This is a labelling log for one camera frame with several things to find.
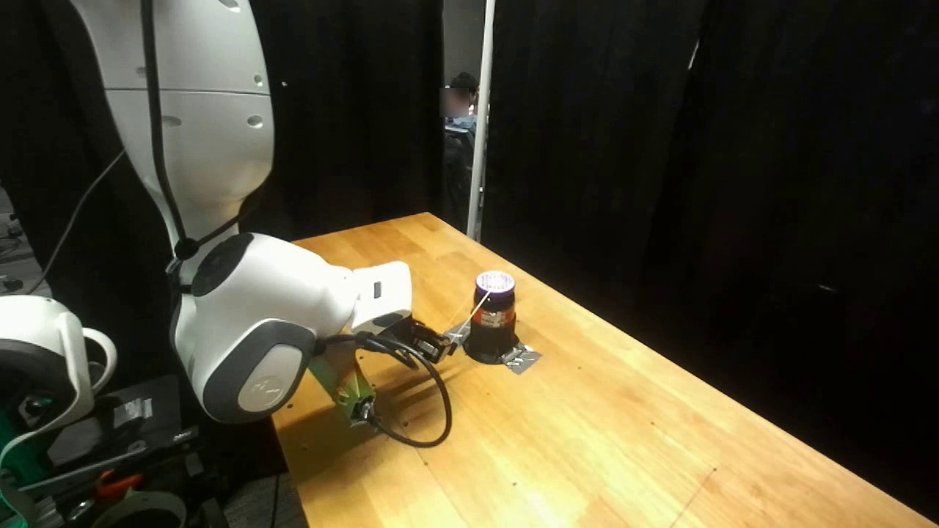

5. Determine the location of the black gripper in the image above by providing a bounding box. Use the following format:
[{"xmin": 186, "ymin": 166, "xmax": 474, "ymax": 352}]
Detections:
[{"xmin": 374, "ymin": 313, "xmax": 475, "ymax": 366}]

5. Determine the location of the thin pale rubber band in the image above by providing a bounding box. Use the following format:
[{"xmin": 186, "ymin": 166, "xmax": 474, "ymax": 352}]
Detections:
[{"xmin": 453, "ymin": 285, "xmax": 505, "ymax": 338}]

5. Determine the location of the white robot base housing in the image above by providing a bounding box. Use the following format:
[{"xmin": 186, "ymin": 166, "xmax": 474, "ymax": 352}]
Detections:
[{"xmin": 0, "ymin": 291, "xmax": 122, "ymax": 435}]

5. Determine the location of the dark jar with orange label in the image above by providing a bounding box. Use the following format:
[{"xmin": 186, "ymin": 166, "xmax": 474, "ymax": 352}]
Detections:
[{"xmin": 461, "ymin": 270, "xmax": 522, "ymax": 366}]

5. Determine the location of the white vertical pole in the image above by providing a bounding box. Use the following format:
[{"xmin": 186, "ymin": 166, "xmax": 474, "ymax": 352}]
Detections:
[{"xmin": 463, "ymin": 0, "xmax": 499, "ymax": 242}]

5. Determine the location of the person in background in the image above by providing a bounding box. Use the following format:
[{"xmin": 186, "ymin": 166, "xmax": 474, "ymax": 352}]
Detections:
[{"xmin": 440, "ymin": 71, "xmax": 485, "ymax": 234}]

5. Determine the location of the black curtain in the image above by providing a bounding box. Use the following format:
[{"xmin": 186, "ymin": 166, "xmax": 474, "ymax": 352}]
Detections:
[{"xmin": 0, "ymin": 0, "xmax": 939, "ymax": 496}]

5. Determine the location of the roll of masking tape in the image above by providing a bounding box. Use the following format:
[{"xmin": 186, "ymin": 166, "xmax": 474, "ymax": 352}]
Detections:
[{"xmin": 91, "ymin": 486, "xmax": 192, "ymax": 528}]

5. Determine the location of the orange handled clamp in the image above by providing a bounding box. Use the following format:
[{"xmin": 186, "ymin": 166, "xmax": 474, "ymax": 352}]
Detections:
[{"xmin": 94, "ymin": 470, "xmax": 147, "ymax": 501}]

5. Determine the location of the thin grey cable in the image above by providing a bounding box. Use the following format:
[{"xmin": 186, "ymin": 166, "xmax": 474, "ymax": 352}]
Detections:
[{"xmin": 28, "ymin": 143, "xmax": 132, "ymax": 295}]

